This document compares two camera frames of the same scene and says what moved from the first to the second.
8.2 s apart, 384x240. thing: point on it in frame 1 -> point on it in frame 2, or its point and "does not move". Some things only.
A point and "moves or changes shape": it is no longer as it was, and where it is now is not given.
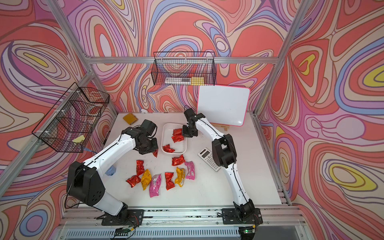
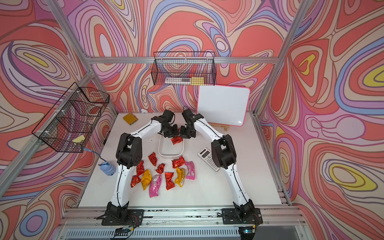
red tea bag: (176, 161) does not move
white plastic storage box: (167, 130) moves or changes shape
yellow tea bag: (180, 180) does not move
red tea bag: (155, 153) moves or changes shape
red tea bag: (140, 167) does not move
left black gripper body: (149, 146) -> (170, 131)
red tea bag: (169, 183) does not move
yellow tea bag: (146, 179) does not move
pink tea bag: (155, 185) does not move
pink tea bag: (190, 174) does not move
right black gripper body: (189, 131) does not move
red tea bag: (167, 148) -> (160, 168)
